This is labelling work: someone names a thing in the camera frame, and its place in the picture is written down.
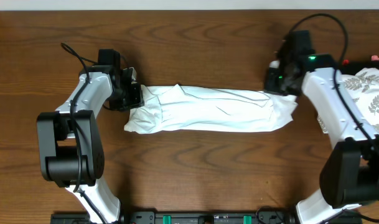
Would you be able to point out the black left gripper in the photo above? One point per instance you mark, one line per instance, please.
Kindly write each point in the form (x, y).
(135, 100)

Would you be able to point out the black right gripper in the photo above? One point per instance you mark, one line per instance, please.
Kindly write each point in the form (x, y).
(271, 85)

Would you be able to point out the white printed t-shirt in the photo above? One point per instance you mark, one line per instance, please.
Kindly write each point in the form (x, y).
(171, 108)

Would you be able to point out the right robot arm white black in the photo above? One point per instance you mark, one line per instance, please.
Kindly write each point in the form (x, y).
(350, 177)

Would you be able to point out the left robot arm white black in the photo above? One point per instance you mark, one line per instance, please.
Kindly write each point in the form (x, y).
(70, 148)

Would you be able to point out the black garment with red details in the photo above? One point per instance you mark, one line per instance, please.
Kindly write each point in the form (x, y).
(353, 67)

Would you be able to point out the white fern pattern cloth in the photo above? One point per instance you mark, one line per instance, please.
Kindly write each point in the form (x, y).
(363, 89)

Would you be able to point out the black mounting rail with clamps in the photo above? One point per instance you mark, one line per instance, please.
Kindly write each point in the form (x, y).
(262, 216)

